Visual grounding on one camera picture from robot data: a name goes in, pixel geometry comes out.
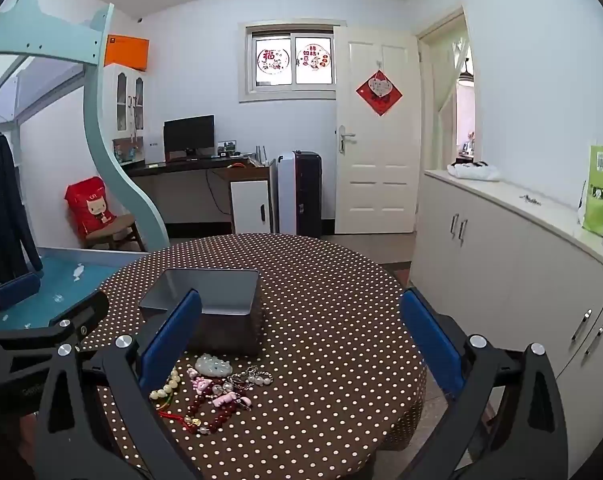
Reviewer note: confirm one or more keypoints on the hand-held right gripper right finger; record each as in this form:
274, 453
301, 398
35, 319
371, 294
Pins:
431, 340

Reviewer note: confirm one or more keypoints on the white under-desk cabinet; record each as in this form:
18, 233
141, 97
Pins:
249, 207

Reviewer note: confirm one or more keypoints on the white cloth bundle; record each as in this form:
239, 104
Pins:
474, 171

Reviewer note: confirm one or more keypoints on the grey metal box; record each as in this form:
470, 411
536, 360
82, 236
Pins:
221, 300

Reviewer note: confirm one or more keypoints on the black computer monitor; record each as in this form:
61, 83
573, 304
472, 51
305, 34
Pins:
189, 135

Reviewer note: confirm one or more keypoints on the pink flower charm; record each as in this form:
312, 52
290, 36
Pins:
201, 385

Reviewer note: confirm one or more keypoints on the green paper bag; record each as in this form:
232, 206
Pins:
597, 195

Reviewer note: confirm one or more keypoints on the small white box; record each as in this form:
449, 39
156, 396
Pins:
154, 154

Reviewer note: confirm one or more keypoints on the teal printed mat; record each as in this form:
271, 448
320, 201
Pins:
66, 280

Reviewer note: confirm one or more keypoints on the white air purifier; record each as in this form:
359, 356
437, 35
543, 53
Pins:
285, 195

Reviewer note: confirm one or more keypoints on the bunch of keys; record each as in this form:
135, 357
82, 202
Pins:
530, 199

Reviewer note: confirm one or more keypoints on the dark wooden desk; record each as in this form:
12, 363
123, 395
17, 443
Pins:
191, 165

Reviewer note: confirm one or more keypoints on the small wooden chair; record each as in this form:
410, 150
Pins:
118, 227

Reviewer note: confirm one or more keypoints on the dark hanging jacket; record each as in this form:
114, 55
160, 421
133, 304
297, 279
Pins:
1, 200

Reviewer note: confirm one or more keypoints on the long white sideboard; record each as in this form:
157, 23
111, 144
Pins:
506, 260

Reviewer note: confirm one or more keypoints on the red window paper cutting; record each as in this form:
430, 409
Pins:
314, 57
272, 59

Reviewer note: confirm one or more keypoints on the grey router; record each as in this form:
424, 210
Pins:
260, 159

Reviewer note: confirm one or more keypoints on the orange cardboard box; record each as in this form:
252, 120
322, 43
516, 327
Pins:
126, 52

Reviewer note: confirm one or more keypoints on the white framed window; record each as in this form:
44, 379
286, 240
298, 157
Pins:
291, 67

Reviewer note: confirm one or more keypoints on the teal bunk bed frame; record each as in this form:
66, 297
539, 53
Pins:
101, 135

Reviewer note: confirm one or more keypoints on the pale green jade pendant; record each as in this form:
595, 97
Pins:
214, 366

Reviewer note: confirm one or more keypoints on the small figurines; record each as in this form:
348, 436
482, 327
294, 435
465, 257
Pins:
469, 144

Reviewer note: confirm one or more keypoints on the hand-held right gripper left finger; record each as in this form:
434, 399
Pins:
171, 335

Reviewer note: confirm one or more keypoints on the red cartoon print bag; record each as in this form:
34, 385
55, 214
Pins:
91, 207

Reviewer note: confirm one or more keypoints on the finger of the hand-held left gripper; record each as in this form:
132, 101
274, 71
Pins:
16, 292
88, 315

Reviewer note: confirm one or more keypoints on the red diamond door decoration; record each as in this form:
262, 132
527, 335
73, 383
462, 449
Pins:
379, 92

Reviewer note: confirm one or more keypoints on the white glass door cabinet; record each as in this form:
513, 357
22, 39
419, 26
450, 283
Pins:
111, 105

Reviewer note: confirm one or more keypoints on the cream panel door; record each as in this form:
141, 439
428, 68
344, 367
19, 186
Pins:
376, 160

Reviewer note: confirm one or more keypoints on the wall power socket strip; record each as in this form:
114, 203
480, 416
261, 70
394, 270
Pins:
227, 147

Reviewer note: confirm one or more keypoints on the black and white suitcase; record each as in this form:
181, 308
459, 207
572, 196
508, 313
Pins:
309, 195

